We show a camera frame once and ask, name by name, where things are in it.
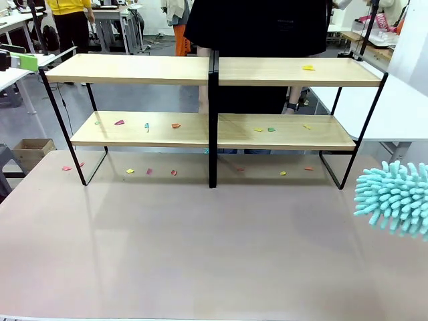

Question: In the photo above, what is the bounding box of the teal chenille duster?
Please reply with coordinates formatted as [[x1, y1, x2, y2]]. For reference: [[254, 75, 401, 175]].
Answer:
[[353, 160, 428, 241]]

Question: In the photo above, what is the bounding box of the person's left forearm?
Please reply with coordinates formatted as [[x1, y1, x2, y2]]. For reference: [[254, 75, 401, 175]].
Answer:
[[287, 86, 304, 105]]

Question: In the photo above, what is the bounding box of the white table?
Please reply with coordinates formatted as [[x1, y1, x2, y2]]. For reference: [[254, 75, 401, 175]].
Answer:
[[0, 46, 78, 116], [309, 72, 428, 168]]

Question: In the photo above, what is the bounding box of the black stand pole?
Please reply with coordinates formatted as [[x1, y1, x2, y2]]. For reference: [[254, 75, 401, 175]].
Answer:
[[28, 0, 56, 57], [337, 0, 382, 63]]

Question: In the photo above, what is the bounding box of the black backpack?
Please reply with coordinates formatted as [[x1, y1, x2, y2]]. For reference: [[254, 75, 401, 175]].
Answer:
[[41, 25, 61, 51]]

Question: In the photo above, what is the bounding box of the white desk with clutter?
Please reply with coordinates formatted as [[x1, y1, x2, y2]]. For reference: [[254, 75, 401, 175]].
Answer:
[[0, 11, 46, 44]]

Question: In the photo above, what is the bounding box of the person in yellow top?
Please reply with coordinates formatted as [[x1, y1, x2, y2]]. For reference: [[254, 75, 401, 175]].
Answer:
[[45, 0, 92, 54]]

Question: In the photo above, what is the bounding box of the cardboard box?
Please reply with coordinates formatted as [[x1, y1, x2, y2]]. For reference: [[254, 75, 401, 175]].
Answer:
[[12, 138, 56, 173]]

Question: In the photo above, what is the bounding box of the grey-legged desk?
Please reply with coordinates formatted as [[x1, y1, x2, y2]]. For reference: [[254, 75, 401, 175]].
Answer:
[[88, 6, 144, 54]]

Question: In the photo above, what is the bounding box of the grey stool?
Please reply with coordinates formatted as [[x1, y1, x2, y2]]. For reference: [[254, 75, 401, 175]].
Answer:
[[0, 142, 27, 205]]

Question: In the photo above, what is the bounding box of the person in orange trousers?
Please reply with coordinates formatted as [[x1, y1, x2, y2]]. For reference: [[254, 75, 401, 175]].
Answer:
[[160, 0, 194, 57]]

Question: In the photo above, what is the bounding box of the person in black dress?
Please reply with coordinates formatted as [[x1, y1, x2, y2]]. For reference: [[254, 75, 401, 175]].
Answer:
[[183, 0, 330, 155]]

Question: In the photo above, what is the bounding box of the wooden table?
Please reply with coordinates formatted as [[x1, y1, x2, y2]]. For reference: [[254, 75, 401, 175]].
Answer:
[[340, 29, 395, 63]]

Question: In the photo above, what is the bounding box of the pink printed bag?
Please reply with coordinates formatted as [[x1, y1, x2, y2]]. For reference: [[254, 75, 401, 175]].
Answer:
[[374, 12, 394, 33]]

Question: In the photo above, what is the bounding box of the wood shelf unit black frame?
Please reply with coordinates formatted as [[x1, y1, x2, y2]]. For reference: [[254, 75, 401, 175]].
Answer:
[[38, 53, 215, 189], [213, 49, 391, 191]]

